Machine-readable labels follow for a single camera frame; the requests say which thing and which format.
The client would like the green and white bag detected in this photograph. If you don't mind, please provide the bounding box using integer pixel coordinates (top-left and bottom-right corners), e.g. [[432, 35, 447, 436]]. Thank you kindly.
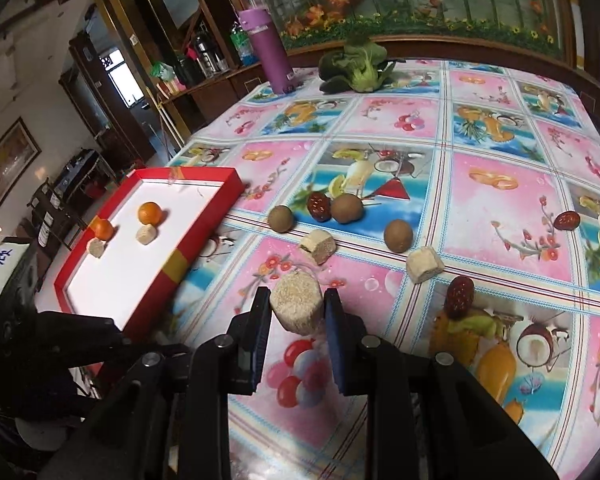
[[150, 61, 177, 83]]

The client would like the steel thermos flask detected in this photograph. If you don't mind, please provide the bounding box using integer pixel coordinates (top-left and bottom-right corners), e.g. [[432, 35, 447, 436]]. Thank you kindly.
[[194, 32, 220, 78]]

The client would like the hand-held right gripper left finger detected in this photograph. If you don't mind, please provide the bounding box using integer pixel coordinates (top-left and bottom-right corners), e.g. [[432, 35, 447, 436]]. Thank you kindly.
[[45, 287, 272, 480]]

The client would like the framed landscape painting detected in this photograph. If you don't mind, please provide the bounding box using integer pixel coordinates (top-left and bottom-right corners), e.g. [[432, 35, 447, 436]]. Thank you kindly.
[[0, 117, 42, 226]]

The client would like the brown kiwi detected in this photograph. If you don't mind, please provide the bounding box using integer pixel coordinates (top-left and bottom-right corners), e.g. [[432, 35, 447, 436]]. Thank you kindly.
[[330, 193, 365, 224], [383, 219, 414, 253], [267, 205, 295, 234]]

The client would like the fruit print tablecloth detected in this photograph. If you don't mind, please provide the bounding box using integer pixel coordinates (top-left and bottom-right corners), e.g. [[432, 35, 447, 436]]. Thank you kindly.
[[160, 57, 600, 480]]

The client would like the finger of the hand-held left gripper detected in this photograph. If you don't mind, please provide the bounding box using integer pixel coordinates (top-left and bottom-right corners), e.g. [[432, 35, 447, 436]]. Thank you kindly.
[[32, 311, 131, 357]]

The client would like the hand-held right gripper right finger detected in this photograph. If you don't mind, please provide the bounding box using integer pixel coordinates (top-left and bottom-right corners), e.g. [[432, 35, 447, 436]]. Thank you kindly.
[[323, 288, 561, 480]]

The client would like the beige block with dark filling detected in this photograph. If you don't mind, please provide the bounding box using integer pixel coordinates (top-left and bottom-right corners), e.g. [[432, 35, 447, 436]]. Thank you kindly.
[[299, 230, 337, 265]]

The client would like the dark wooden rack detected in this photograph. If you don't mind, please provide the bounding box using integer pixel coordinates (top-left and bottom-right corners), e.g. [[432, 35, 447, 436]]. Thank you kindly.
[[27, 180, 88, 253]]

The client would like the red tray with white base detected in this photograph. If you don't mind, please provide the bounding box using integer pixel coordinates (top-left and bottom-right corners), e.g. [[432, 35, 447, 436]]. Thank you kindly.
[[54, 166, 246, 341]]

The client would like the large beige puffed rice cylinder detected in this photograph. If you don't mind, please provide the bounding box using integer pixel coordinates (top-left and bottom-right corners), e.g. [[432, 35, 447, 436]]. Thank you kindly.
[[269, 270, 324, 335]]

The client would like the wooden shelf cabinet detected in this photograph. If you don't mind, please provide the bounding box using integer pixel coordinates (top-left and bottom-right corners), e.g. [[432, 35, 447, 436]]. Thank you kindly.
[[87, 0, 273, 143]]

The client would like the purple water bottle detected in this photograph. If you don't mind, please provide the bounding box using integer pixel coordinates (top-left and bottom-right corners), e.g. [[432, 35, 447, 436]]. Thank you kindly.
[[237, 7, 296, 95]]

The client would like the square beige puffed rice block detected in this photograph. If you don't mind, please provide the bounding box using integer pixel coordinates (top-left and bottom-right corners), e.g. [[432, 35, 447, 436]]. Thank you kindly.
[[406, 246, 445, 284]]

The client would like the clear bottle with green label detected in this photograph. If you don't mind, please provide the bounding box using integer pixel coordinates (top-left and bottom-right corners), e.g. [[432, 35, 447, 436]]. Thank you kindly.
[[230, 22, 256, 66]]

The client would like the green bok choy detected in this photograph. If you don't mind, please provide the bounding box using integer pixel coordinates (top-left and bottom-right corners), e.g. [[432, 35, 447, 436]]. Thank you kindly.
[[318, 40, 406, 93]]

